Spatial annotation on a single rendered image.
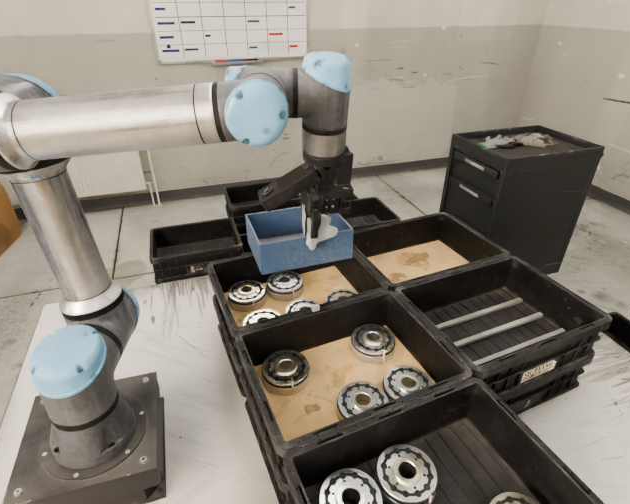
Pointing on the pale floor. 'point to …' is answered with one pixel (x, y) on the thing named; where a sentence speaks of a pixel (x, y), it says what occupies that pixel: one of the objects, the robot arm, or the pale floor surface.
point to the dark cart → (521, 191)
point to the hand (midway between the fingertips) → (307, 243)
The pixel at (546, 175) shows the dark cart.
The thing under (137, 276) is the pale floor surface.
